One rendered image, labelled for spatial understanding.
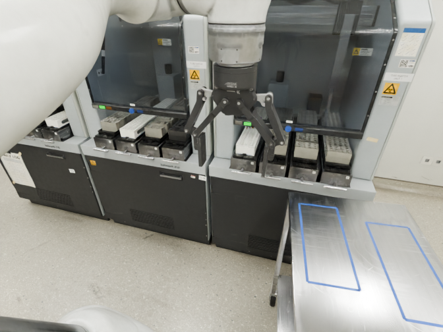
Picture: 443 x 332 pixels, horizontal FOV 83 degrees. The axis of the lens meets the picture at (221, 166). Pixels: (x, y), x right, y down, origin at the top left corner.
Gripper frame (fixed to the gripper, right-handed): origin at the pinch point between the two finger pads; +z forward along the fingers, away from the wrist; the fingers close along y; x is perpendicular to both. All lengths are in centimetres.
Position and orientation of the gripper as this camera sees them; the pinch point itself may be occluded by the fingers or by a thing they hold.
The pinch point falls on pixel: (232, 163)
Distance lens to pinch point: 53.5
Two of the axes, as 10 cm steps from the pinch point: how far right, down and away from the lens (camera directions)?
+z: 0.0, 8.4, 5.4
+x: 2.8, -5.2, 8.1
